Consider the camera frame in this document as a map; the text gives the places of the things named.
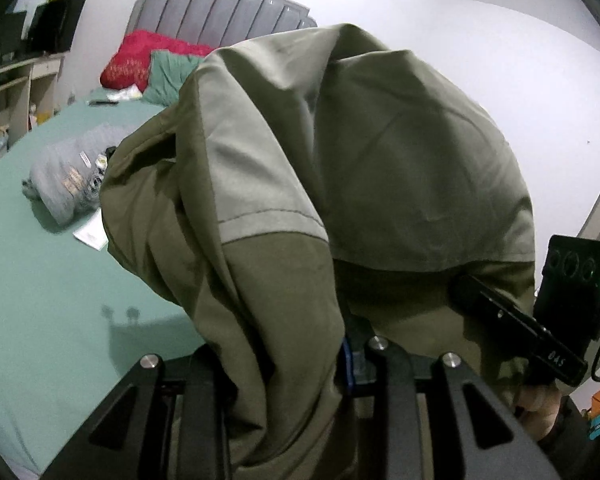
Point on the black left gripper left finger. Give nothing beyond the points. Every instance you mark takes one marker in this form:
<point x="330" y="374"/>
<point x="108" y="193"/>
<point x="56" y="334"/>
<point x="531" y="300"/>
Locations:
<point x="163" y="420"/>

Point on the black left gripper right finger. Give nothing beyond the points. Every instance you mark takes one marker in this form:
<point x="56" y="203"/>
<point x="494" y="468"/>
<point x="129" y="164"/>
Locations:
<point x="421" y="418"/>

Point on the olive green jacket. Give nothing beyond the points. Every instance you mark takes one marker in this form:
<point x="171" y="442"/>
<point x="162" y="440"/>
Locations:
<point x="284" y="156"/>

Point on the person's right hand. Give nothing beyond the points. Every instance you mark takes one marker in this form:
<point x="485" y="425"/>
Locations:
<point x="539" y="409"/>

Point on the teal bed sheet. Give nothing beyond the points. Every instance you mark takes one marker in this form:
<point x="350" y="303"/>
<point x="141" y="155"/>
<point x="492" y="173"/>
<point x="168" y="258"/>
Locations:
<point x="72" y="321"/>

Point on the grey printed sweatshirt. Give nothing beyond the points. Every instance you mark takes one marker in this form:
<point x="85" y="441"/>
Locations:
<point x="66" y="176"/>

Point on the white garment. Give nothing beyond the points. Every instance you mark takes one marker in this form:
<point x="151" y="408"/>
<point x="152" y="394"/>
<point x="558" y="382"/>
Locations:
<point x="130" y="93"/>

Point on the green pillow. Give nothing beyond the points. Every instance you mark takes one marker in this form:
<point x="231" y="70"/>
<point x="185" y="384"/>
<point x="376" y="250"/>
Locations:
<point x="167" y="73"/>

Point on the red pillow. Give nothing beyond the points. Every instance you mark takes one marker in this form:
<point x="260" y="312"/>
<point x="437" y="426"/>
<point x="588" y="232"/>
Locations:
<point x="130" y="64"/>

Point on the wooden shelf unit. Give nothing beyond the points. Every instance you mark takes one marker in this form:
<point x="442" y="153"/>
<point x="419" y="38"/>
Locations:
<point x="27" y="96"/>

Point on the grey padded headboard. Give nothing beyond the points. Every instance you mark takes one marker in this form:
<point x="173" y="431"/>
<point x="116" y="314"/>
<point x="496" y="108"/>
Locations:
<point x="217" y="23"/>

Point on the black monitor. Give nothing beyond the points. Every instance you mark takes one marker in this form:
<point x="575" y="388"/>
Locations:
<point x="53" y="26"/>

